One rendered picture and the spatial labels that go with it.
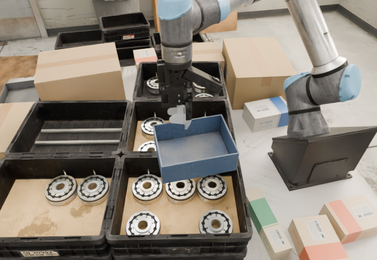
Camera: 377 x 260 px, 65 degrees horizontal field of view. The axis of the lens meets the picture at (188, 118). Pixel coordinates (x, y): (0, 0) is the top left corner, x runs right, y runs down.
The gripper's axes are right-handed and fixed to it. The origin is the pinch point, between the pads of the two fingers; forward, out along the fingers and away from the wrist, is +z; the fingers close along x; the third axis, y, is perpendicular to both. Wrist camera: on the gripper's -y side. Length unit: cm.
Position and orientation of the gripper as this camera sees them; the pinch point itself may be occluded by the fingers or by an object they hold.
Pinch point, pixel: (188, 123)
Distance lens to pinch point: 84.5
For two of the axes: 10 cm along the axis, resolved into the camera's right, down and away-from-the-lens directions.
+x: 1.8, 5.7, -8.1
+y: -9.8, 1.2, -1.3
